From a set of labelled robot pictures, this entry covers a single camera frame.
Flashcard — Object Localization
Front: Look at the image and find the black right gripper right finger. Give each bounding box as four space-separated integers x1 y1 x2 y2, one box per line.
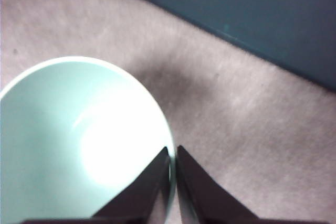
176 145 263 224

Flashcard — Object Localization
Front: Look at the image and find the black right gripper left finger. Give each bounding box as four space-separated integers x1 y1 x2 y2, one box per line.
89 146 172 224

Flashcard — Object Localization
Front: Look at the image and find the teal bowl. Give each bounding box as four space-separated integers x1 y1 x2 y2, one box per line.
0 56 176 224

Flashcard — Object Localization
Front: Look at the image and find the black rectangular tray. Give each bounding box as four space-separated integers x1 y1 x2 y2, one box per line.
111 0 336 92

